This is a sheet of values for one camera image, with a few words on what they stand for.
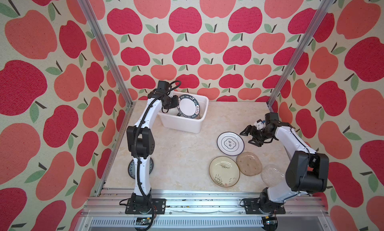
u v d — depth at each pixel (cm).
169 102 82
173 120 93
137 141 51
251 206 73
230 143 98
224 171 85
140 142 57
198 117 98
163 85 76
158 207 74
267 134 73
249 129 81
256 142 80
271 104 123
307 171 44
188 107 102
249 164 89
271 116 74
